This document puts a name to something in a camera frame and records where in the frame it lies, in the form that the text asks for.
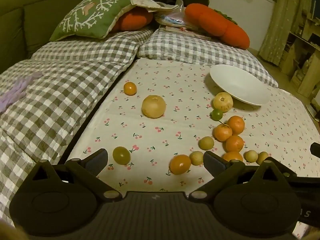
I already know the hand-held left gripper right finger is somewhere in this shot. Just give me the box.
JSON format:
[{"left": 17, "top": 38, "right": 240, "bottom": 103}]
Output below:
[{"left": 187, "top": 151, "right": 290, "bottom": 201}]

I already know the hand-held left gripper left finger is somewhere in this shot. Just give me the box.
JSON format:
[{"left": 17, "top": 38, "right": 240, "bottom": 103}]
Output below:
[{"left": 31, "top": 148, "right": 123, "bottom": 202}]

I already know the green tomato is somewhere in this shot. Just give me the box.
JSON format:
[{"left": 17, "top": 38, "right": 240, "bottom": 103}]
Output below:
[{"left": 112, "top": 146, "right": 131, "bottom": 165}]

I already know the orange mandarin with stem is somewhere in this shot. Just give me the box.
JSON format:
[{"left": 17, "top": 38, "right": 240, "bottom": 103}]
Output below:
[{"left": 212, "top": 121, "right": 233, "bottom": 142}]

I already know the large orange tomato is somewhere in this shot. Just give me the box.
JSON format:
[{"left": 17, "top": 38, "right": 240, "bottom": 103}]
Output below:
[{"left": 170, "top": 154, "right": 192, "bottom": 176}]

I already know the yellow apple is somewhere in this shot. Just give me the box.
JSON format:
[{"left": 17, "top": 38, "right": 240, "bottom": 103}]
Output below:
[{"left": 213, "top": 92, "right": 234, "bottom": 113}]

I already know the large yellow pear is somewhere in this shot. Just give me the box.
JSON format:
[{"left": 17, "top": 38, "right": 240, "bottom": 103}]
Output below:
[{"left": 141, "top": 95, "right": 167, "bottom": 119}]

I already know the small orange tomato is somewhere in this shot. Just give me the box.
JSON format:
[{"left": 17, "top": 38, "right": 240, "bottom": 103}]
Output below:
[{"left": 123, "top": 82, "right": 137, "bottom": 96}]

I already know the white plate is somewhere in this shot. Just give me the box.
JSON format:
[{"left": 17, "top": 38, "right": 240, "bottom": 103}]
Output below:
[{"left": 209, "top": 64, "right": 271, "bottom": 106}]

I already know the wooden shelf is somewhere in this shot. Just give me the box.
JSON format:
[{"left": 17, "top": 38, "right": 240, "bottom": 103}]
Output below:
[{"left": 279, "top": 2, "right": 320, "bottom": 98}]

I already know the grey checked quilt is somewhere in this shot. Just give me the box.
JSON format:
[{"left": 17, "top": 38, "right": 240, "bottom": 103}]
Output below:
[{"left": 0, "top": 27, "right": 155, "bottom": 228}]

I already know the cherry print cloth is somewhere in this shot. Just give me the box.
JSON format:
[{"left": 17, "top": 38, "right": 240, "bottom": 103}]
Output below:
[{"left": 64, "top": 57, "right": 315, "bottom": 198}]

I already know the purple cloth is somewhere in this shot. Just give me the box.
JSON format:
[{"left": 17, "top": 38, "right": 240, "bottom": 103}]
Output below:
[{"left": 0, "top": 71, "right": 44, "bottom": 114}]

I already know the grey checked pillow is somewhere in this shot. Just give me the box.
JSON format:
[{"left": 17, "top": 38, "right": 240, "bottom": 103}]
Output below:
[{"left": 137, "top": 29, "right": 279, "bottom": 88}]

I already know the stack of magazines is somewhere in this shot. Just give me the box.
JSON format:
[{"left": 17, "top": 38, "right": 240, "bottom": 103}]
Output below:
[{"left": 159, "top": 25, "right": 212, "bottom": 40}]

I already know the beige patterned curtain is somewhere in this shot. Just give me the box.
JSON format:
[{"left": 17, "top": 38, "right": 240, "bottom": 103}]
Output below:
[{"left": 259, "top": 0, "right": 314, "bottom": 65}]

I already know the orange cushion with green leaf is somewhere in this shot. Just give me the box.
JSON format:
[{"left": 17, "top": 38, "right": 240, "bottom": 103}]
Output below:
[{"left": 184, "top": 3, "right": 250, "bottom": 50}]

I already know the orange pumpkin cushion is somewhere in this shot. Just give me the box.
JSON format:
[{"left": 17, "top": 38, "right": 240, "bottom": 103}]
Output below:
[{"left": 110, "top": 5, "right": 154, "bottom": 33}]

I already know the green embroidered cushion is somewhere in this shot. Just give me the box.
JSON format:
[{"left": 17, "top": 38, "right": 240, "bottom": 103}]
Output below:
[{"left": 49, "top": 0, "right": 137, "bottom": 42}]

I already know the clear plastic bag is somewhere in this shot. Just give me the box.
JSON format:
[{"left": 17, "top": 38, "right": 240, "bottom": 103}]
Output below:
[{"left": 154, "top": 0, "right": 198, "bottom": 28}]

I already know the green sofa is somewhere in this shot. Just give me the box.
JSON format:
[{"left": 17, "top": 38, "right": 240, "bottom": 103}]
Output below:
[{"left": 0, "top": 0, "right": 85, "bottom": 73}]

